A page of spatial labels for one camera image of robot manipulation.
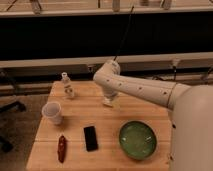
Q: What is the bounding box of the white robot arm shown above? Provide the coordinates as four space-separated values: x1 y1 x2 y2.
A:
93 60 213 171

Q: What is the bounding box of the green ceramic bowl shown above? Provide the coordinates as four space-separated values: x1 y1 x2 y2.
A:
119 121 157 160

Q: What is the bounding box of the small clear plastic bottle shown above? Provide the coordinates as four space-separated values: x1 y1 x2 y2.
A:
61 72 75 99

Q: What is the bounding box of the black smartphone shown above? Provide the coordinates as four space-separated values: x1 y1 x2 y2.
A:
84 126 98 152

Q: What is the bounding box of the white plastic cup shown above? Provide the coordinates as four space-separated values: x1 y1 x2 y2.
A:
41 101 62 125

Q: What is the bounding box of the red-brown snack bar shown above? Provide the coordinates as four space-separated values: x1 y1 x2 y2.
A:
57 136 66 163

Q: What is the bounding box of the black office chair base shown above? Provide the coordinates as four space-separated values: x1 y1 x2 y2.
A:
0 69 27 154

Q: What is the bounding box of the black hanging cable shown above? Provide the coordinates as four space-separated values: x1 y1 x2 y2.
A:
113 5 135 62

